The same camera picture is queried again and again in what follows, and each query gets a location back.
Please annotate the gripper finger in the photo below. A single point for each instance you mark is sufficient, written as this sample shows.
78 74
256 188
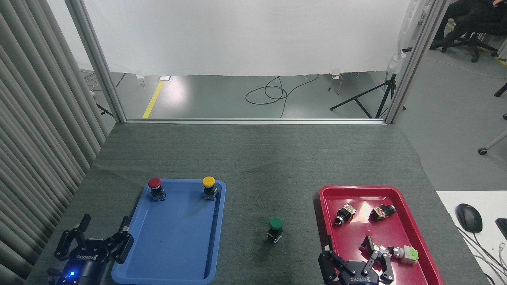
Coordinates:
326 267
122 247
63 247
386 271

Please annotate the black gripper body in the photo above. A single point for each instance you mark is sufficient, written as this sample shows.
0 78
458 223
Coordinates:
358 277
85 265

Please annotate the green push button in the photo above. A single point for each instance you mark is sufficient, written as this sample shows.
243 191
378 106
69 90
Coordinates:
275 223

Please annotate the red push button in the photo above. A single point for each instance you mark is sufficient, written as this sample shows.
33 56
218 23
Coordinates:
155 185

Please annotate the yellow push button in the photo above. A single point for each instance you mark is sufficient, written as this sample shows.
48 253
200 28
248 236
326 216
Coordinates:
208 184

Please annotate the red plastic tray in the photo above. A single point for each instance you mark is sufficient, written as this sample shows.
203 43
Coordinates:
356 225

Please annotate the blue plastic tray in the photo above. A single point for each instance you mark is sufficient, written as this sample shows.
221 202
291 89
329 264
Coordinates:
178 237

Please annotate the black computer mouse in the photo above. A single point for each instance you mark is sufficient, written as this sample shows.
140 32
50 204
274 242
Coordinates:
468 217

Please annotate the dark grey table cloth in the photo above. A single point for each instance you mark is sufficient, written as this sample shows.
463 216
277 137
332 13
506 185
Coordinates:
261 166

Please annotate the white side table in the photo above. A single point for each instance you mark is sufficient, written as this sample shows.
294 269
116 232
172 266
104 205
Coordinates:
491 206

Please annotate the black keyboard corner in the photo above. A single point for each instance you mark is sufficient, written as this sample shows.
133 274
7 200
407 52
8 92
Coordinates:
502 227

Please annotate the grey pleated curtain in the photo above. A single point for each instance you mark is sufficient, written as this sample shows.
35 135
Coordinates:
35 118

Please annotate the yellow floor tape strip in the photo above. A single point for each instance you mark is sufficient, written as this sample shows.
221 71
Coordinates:
153 99

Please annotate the white chair leg with castor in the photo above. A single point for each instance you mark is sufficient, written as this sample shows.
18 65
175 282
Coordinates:
493 144

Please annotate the black tripod stand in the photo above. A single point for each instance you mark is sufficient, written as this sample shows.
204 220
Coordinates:
370 93

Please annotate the white backdrop sheet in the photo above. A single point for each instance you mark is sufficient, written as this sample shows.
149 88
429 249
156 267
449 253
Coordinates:
237 35

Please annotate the black office chair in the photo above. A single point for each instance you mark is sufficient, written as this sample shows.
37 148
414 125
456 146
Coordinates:
473 43

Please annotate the person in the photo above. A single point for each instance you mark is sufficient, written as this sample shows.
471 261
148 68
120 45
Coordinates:
475 16

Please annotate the silver switch with green block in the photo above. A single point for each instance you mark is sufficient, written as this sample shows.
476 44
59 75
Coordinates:
404 253

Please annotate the black knob selector switch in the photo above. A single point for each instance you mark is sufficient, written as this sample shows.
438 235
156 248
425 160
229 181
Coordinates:
343 215

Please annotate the black brass-ended switch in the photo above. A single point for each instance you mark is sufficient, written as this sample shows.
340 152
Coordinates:
382 212

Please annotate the silver frame crossbar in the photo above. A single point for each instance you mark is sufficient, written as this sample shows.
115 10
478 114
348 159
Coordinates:
253 121

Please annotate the silver frame post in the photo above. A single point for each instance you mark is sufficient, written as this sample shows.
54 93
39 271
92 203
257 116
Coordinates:
95 59
416 63

